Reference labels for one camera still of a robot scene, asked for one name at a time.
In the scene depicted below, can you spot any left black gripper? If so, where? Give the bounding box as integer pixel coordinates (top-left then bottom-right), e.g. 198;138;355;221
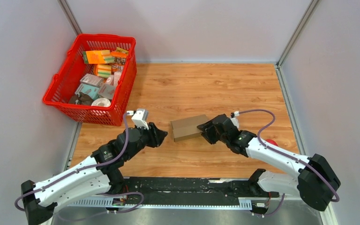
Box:
126;121;169;160

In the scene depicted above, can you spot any grey pink box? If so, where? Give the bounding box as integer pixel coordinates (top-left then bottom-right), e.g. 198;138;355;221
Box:
97;83;116;100

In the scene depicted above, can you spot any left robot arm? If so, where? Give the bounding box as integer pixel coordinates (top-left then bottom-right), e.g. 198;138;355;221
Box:
15;122;168;225

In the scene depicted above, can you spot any white tape roll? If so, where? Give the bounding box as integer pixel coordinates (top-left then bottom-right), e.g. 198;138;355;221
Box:
91;97;111;107

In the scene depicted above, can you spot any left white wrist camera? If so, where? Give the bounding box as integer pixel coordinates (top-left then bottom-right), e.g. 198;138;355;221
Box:
126;108;150;130

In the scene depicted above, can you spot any teal patterned box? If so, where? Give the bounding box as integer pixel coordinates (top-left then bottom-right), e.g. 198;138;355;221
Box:
75;83;99;100

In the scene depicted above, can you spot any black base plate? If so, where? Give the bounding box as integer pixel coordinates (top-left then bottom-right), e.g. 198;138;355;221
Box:
107;177;279;206

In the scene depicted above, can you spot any red plastic basket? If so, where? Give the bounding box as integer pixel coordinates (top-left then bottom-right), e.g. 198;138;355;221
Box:
43;34;137;126

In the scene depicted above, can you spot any striped sponge pack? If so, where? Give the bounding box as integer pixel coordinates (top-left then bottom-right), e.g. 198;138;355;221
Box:
93;64;112;79

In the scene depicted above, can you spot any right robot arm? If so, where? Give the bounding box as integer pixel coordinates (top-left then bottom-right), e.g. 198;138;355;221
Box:
197;114;341;211

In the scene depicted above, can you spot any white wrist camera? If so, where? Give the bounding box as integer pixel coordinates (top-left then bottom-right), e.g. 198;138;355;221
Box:
126;108;150;130
230;111;240;128

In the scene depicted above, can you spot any red apple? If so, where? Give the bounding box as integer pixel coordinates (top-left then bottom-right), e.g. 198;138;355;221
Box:
266;139;278;146

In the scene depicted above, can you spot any brown cardboard box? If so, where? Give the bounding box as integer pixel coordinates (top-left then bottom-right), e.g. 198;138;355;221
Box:
170;114;209;142

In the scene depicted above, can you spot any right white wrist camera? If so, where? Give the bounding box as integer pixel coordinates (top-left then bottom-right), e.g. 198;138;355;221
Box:
230;111;240;128

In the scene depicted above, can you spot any orange box in basket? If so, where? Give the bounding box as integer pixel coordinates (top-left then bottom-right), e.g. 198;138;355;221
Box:
82;50;115;64

